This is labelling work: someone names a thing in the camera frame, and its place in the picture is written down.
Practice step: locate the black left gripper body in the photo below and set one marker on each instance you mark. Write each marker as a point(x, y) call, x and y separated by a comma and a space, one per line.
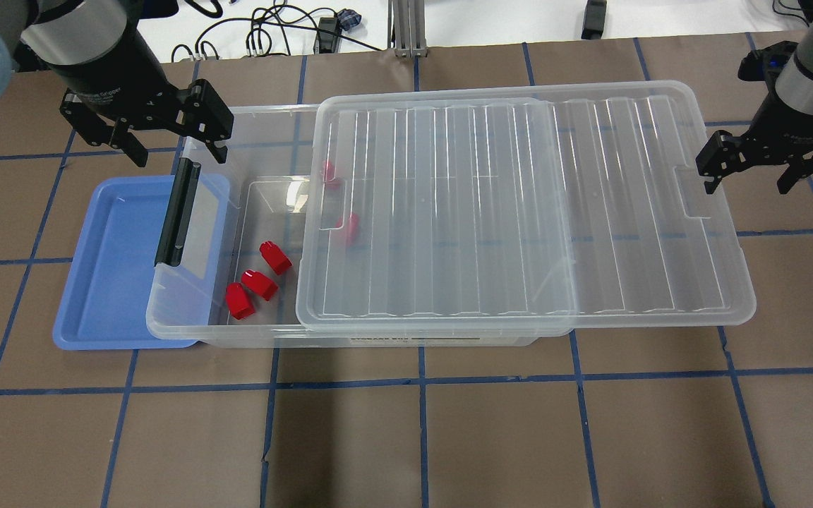
point(111, 76)

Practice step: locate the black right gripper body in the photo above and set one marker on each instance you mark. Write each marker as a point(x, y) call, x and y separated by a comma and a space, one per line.
point(779, 117)

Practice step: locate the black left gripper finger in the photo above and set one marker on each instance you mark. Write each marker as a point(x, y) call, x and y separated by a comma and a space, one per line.
point(123, 139)
point(215, 136)

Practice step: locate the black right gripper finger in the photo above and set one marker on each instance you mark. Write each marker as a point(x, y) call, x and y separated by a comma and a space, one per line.
point(712, 180)
point(796, 170)

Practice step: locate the red block trio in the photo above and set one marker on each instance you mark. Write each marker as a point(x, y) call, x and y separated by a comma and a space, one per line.
point(259, 284)
point(239, 303)
point(275, 257)

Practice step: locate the clear plastic box lid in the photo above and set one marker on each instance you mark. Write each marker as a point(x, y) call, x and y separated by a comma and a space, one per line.
point(649, 246)

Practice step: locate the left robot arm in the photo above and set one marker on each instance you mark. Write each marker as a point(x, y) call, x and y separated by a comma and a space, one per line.
point(99, 34)

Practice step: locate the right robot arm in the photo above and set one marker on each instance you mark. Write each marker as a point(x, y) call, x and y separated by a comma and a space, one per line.
point(786, 68)

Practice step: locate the red block far corner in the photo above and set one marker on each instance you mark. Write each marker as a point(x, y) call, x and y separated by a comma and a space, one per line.
point(329, 174)

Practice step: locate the clear plastic storage box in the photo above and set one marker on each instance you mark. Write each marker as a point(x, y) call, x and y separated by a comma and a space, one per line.
point(251, 212)

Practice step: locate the red block under lid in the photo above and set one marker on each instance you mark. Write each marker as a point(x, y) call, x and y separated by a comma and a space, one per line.
point(348, 228)

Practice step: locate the blue plastic tray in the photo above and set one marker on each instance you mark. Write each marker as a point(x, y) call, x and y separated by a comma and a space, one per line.
point(108, 288)

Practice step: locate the black power adapter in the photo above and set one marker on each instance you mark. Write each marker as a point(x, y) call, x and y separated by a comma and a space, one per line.
point(328, 30)

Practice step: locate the black device on table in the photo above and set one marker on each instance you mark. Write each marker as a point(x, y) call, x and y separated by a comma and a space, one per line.
point(594, 19)

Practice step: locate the black box latch handle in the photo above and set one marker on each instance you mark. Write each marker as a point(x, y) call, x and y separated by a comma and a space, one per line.
point(175, 227)

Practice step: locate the aluminium frame post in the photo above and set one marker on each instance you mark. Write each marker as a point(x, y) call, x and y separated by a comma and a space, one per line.
point(407, 29)

